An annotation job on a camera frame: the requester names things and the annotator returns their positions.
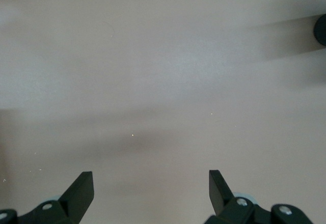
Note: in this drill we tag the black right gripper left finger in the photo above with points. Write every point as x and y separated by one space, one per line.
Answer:
76 198

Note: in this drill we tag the black round object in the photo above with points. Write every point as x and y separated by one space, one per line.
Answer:
321 30

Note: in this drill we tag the brown table cover mat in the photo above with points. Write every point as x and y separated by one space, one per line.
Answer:
163 81

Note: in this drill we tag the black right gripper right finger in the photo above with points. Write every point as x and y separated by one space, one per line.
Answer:
219 196

